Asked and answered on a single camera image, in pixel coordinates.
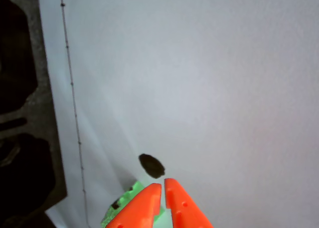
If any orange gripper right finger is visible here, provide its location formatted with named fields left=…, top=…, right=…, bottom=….
left=163, top=178, right=214, bottom=228

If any white paper sheet with rectangle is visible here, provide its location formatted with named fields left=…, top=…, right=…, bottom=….
left=37, top=0, right=319, bottom=228

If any black moulded tray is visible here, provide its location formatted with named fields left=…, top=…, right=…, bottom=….
left=0, top=0, right=68, bottom=228

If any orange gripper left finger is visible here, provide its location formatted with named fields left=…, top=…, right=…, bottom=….
left=106, top=183, right=162, bottom=228

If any green textured cube block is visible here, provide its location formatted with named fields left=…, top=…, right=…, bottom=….
left=100, top=180, right=166, bottom=228

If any black dot mark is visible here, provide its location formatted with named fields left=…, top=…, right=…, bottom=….
left=138, top=153, right=166, bottom=178

